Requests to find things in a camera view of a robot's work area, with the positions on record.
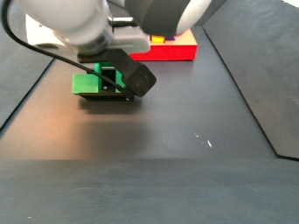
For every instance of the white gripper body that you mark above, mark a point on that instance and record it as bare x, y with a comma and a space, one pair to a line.
125, 38

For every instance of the green bridge-shaped object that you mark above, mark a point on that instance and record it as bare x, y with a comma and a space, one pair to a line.
89, 84

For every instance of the black angle fixture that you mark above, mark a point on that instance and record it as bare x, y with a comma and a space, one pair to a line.
104, 96

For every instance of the red base board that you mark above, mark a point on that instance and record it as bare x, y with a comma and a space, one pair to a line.
174, 50

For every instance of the yellow long bar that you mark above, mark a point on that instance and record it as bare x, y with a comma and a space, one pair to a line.
156, 39

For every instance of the blue block right rear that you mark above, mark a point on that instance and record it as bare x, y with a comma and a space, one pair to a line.
169, 38

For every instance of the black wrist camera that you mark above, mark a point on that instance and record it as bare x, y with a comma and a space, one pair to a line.
137, 77

